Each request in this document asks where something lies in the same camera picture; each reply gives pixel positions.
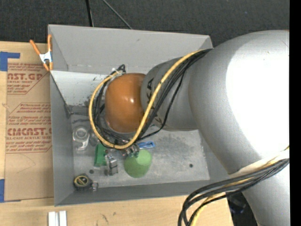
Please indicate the blue plastic clip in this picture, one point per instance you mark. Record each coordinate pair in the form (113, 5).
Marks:
(147, 145)

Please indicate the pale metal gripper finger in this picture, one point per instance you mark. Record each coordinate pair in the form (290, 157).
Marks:
(107, 166)
(114, 166)

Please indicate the brown cardboard board red print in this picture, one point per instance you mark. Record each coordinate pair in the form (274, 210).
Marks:
(28, 168)

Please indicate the clear glass jar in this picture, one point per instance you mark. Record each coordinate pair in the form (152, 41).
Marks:
(81, 135)

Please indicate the black and yellow tape measure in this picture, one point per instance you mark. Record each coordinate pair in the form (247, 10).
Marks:
(81, 181)

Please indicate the green cup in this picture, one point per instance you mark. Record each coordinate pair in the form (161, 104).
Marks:
(137, 165)

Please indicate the grey metal bin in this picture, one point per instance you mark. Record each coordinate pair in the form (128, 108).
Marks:
(169, 154)

